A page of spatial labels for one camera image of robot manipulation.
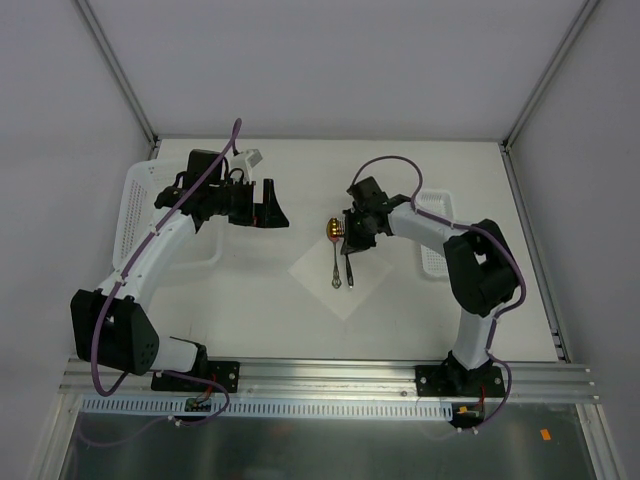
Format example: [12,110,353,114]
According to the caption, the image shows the silver fork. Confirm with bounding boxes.
[337,219,354,289]

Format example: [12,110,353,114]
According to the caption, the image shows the iridescent gold spoon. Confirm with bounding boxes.
[326,217,344,289]

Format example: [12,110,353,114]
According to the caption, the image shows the white paper napkin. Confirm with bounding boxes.
[288,237,392,320]

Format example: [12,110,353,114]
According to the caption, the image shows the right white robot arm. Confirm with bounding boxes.
[341,177,523,396]

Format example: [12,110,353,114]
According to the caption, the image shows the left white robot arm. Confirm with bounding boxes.
[70,149,289,390]

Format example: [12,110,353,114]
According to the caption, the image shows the small white perforated tray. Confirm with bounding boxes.
[416,189,454,281]

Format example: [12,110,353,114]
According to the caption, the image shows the large white perforated basket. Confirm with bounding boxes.
[112,158,224,273]

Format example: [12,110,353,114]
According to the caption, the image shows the aluminium mounting rail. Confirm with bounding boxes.
[58,357,601,404]

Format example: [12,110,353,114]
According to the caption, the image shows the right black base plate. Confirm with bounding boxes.
[414,364,506,398]

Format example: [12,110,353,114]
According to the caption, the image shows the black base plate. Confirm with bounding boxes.
[414,364,506,398]
[151,360,241,393]

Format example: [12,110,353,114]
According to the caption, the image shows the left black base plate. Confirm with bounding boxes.
[151,360,241,393]

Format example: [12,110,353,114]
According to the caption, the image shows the white slotted cable duct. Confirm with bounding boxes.
[80,395,454,422]

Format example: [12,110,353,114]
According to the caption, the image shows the left aluminium frame post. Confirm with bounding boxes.
[72,0,159,152]

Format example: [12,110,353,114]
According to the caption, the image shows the aluminium frame post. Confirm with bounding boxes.
[72,0,159,152]
[501,0,602,152]

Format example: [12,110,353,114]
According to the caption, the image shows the right aluminium frame post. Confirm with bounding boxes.
[501,0,602,152]

